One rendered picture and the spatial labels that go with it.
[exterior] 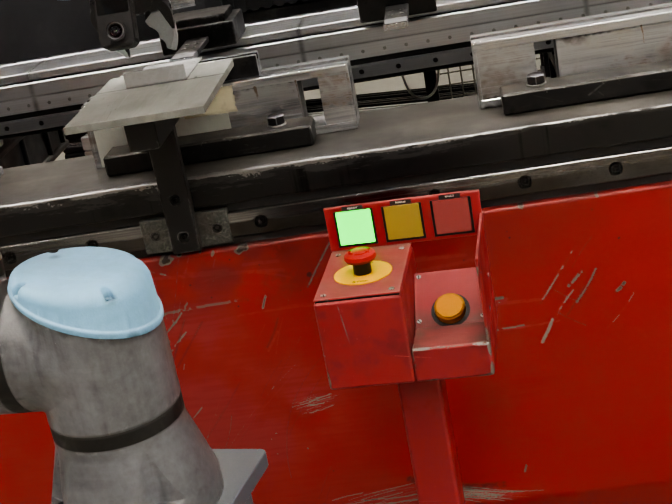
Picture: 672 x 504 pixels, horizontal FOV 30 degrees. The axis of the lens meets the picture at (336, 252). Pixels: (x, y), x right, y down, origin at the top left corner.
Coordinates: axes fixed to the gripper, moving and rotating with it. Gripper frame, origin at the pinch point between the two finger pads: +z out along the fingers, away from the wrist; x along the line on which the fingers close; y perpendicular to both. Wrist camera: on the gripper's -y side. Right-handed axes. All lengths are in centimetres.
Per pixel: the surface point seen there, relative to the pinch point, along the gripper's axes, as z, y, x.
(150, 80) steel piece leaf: 3.1, -2.5, 0.7
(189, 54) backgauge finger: 12.9, 9.1, -2.1
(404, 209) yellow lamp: 6.4, -26.6, -31.4
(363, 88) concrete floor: 339, 244, 4
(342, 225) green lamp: 7.8, -26.8, -23.3
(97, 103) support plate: -0.3, -7.6, 6.9
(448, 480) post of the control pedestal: 26, -56, -32
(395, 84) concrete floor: 337, 242, -11
